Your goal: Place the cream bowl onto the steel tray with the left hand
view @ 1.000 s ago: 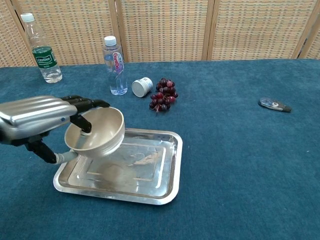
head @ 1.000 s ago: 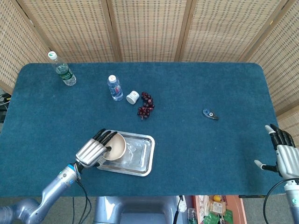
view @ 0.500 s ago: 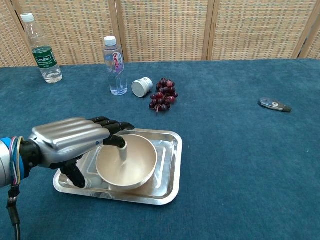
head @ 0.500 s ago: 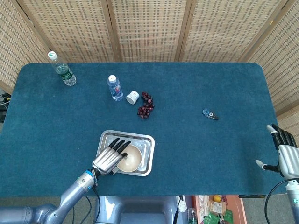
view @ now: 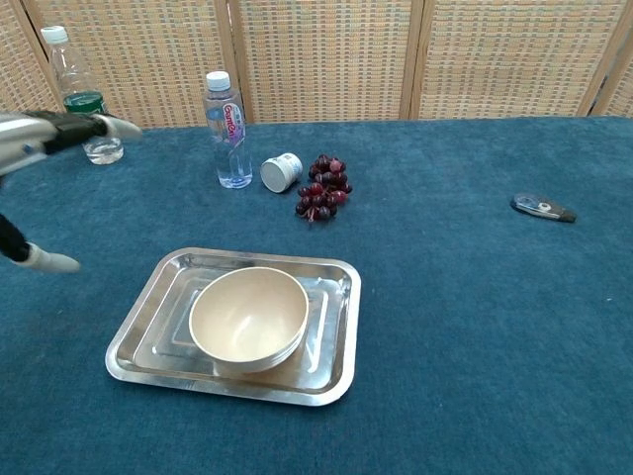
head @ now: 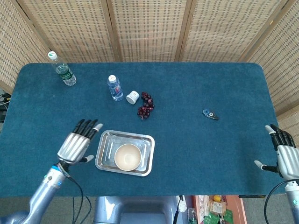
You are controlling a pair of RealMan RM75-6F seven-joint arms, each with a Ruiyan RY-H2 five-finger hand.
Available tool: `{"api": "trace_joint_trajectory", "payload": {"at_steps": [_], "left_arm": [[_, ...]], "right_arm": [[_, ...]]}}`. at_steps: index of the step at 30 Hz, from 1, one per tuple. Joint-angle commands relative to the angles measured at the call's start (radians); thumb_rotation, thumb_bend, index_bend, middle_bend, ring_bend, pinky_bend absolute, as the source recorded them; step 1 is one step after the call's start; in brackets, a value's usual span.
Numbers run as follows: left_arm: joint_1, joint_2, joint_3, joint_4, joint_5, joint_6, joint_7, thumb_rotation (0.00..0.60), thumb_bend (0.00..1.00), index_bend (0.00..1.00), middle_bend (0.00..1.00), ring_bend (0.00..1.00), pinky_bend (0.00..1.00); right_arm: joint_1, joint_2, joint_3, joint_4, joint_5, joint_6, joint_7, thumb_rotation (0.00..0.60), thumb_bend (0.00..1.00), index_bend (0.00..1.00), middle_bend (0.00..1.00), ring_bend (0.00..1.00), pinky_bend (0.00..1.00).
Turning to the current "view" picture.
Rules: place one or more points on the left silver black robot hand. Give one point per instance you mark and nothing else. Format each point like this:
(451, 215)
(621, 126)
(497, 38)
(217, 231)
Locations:
(44, 143)

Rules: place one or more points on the cream bowl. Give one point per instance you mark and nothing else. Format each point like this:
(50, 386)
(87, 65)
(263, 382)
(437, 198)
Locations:
(249, 319)

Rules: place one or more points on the stainless steel tray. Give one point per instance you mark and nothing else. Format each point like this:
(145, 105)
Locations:
(158, 341)

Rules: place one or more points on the green label water bottle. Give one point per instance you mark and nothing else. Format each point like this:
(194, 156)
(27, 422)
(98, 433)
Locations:
(81, 91)

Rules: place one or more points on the pink label water bottle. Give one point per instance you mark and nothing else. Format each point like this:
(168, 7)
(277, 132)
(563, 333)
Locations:
(227, 133)

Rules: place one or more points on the small white jar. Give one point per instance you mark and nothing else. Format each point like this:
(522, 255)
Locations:
(280, 171)

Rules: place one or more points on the bunch of red grapes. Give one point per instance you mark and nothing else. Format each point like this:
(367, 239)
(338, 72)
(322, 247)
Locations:
(324, 190)

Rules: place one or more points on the woven folding screen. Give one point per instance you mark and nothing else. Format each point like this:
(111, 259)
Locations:
(326, 59)

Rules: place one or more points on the blue table cloth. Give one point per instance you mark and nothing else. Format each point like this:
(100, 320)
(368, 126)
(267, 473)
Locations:
(445, 321)

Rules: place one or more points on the blue correction tape dispenser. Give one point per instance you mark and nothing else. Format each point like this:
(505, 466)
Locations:
(543, 207)

